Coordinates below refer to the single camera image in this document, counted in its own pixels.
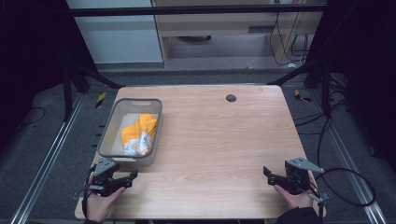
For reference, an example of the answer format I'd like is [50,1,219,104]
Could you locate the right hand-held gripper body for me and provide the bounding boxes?
[281,157,325,196]

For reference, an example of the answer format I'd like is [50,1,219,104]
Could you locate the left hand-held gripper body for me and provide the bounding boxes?
[88,157,125,198]

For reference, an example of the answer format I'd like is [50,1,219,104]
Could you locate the yellow and white cloth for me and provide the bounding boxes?
[120,113,159,157]

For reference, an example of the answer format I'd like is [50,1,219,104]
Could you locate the grey plastic basket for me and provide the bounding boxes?
[96,97,163,167]

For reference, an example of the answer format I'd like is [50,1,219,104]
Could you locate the person's right hand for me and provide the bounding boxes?
[273,175,319,210]

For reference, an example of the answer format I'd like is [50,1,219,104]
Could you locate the person's left hand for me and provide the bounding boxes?
[85,175,127,223]

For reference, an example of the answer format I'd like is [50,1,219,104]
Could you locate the black metal stand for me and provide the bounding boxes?
[268,60,332,118]
[62,60,125,123]

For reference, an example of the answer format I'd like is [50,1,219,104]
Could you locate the white cabinet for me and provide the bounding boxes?
[65,0,164,65]

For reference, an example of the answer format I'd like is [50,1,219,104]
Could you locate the dark curtain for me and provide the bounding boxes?
[306,0,396,173]
[0,0,98,150]

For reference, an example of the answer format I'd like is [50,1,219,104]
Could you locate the light wooden desk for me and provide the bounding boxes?
[151,0,328,68]

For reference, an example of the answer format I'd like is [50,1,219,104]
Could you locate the black horizontal bar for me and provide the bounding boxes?
[69,4,328,18]

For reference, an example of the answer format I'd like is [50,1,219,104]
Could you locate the black floor cables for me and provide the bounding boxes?
[293,90,351,167]

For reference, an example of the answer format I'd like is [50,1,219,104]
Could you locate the metal floor rail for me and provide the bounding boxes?
[8,92,87,224]
[311,90,390,224]

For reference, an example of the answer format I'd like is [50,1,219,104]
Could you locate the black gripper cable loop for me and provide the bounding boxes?
[311,167,377,208]

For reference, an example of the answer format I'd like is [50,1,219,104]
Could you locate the thin black floor cable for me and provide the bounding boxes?
[17,105,47,129]

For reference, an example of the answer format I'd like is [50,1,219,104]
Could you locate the black hanging cables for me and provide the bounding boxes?
[268,12,310,67]

